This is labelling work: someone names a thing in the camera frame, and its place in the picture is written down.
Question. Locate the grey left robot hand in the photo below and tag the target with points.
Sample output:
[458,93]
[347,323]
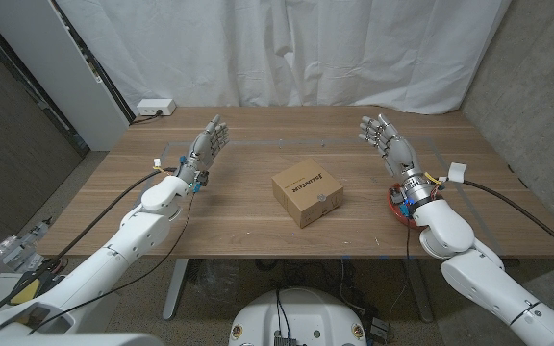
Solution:
[206,146]

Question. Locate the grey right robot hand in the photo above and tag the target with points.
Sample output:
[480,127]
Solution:
[397,151]

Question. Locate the white robot shoulder shell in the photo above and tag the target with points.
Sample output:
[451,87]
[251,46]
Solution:
[65,340]

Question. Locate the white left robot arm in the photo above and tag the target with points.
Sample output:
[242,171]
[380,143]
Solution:
[133,235]

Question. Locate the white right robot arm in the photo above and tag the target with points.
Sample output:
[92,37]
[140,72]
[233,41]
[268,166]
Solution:
[474,283]

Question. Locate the red bowl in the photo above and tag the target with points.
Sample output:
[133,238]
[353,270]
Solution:
[395,211]

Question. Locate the brown cardboard box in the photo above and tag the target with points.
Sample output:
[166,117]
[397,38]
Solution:
[301,192]

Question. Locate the small grey floor box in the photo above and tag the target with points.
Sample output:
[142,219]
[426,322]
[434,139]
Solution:
[379,329]

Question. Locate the white power strip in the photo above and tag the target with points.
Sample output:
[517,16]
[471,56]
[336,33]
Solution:
[154,106]

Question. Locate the white curtain backdrop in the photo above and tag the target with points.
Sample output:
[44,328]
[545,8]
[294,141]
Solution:
[282,53]

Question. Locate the white cabinet panel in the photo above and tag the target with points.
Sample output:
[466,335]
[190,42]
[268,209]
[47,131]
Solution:
[65,72]

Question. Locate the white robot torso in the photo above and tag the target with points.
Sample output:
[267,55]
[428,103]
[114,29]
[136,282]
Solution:
[301,317]

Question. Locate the clear plastic tool clutter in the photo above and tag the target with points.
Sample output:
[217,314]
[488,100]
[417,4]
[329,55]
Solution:
[22,245]

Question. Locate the yellow and black pedal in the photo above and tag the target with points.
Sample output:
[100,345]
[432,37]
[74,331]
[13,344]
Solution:
[24,292]

